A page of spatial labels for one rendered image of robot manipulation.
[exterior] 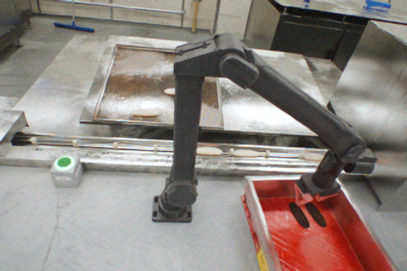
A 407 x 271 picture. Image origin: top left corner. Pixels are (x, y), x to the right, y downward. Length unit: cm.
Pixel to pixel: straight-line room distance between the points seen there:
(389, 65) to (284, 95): 62
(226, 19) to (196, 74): 386
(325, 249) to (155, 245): 50
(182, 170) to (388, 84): 76
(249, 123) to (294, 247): 50
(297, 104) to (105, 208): 61
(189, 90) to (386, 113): 75
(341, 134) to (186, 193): 39
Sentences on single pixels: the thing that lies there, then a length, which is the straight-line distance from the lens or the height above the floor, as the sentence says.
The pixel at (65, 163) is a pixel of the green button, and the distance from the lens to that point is 89.
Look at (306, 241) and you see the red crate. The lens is 90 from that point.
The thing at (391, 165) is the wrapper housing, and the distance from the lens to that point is 106.
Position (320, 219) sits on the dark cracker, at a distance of 95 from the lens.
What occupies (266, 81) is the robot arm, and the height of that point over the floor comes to 130.
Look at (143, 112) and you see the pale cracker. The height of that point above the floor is 91.
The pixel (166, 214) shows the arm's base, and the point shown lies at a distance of 79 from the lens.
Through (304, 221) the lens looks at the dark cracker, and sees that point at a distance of 92.
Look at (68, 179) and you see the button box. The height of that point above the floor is 86.
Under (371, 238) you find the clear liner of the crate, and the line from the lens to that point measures 89.
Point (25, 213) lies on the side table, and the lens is 92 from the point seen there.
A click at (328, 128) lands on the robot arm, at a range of 64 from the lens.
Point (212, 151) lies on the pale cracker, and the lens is 98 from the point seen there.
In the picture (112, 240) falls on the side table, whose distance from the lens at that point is 81.
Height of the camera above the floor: 153
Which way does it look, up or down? 40 degrees down
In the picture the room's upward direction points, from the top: 9 degrees clockwise
